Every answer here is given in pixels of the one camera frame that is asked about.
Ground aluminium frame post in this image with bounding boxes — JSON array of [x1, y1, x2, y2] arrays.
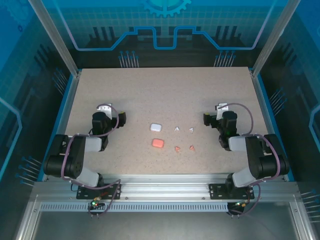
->
[[28, 0, 83, 78], [250, 0, 305, 78]]

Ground slotted grey cable duct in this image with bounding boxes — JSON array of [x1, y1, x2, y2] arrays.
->
[[39, 202, 230, 213]]

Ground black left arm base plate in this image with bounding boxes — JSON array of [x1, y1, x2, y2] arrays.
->
[[76, 183, 123, 200]]

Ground grey metal panel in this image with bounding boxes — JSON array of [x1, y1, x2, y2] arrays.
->
[[31, 211, 302, 240]]

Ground aluminium mounting rail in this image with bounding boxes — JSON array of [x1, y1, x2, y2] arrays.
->
[[32, 174, 300, 202]]

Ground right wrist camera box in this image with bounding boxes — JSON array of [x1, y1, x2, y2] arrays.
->
[[215, 102, 230, 117]]

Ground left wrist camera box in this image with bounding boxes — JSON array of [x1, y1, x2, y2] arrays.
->
[[96, 103, 114, 118]]

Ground small connector board with LEDs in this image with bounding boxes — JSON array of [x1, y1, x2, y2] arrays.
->
[[227, 199, 251, 215], [87, 196, 106, 211]]

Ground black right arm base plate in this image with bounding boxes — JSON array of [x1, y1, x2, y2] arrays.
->
[[208, 183, 256, 200]]

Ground pink earbud charging case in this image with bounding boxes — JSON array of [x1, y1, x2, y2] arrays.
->
[[151, 138, 165, 149]]

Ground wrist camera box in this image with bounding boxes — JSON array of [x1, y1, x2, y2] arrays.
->
[[96, 103, 114, 118], [215, 102, 230, 117]]

